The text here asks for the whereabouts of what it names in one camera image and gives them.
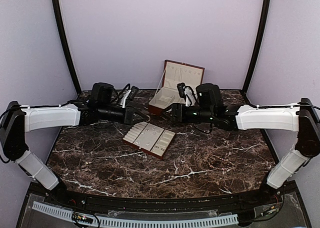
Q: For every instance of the red jewelry tray insert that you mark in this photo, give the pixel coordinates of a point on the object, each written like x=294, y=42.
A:
x=150, y=139

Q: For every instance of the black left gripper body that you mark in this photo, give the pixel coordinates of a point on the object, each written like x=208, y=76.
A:
x=105, y=114

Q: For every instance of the black corner frame post right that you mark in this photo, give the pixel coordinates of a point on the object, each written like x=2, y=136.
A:
x=257, y=46

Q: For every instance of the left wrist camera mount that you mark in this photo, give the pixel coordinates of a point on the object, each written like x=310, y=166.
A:
x=126, y=95

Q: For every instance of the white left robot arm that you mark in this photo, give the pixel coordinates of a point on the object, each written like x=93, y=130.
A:
x=18, y=120

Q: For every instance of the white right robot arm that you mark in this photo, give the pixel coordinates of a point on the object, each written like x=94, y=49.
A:
x=298, y=117

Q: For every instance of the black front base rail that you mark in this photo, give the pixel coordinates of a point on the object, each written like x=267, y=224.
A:
x=240, y=202

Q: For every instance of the red open jewelry box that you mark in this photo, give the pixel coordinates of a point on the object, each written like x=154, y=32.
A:
x=173, y=73

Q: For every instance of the black corner frame post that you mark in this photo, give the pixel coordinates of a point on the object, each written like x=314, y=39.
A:
x=65, y=45
x=257, y=46

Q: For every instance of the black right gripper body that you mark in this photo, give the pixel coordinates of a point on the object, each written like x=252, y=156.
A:
x=204, y=115

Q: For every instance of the white slotted cable duct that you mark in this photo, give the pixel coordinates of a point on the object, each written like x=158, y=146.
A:
x=133, y=219

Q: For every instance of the black corner frame post left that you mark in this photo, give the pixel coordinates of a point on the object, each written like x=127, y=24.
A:
x=65, y=45

